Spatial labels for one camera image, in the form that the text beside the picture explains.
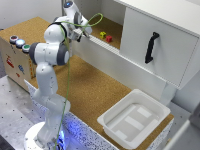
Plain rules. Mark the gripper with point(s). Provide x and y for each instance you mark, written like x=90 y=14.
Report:
x=80 y=31

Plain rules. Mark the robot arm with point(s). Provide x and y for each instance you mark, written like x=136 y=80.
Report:
x=46 y=53

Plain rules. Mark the yellow block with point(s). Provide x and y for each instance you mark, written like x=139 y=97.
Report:
x=103 y=34

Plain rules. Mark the pink block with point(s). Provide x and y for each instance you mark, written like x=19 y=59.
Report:
x=109 y=38

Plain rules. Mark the white cabinet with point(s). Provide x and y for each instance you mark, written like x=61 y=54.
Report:
x=110 y=65

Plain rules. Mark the green button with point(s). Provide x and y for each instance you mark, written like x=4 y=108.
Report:
x=26 y=48

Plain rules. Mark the blue button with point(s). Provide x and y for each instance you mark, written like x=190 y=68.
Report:
x=20 y=42

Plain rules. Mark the red button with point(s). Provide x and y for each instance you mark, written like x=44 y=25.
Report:
x=13 y=39

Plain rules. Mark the white sliding door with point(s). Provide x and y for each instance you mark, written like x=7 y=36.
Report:
x=173 y=50

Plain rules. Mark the white plastic box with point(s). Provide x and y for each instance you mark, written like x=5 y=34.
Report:
x=133 y=121

